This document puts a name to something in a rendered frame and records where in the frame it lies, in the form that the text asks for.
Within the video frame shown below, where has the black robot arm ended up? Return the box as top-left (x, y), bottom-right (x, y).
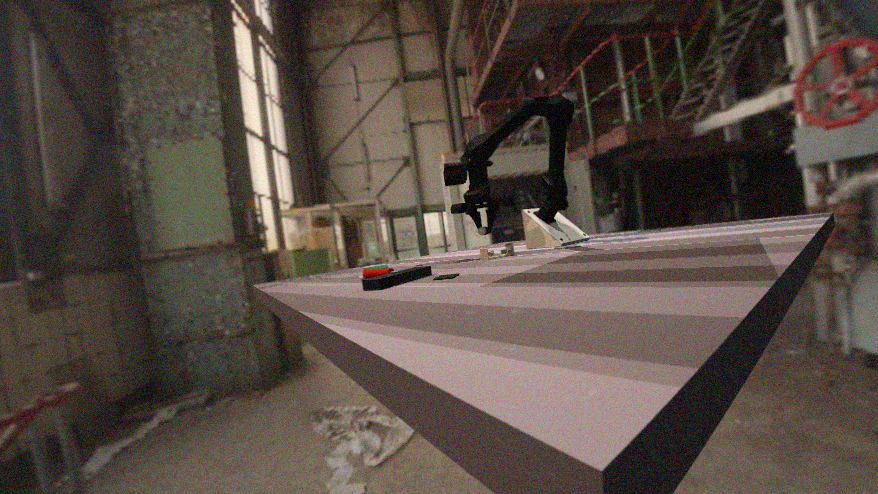
top-left (443, 94), bottom-right (574, 224)

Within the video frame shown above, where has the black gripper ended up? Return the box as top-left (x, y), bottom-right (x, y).
top-left (451, 180), bottom-right (515, 233)

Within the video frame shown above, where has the red-handled screwdriver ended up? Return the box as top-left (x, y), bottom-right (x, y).
top-left (363, 268), bottom-right (397, 279)

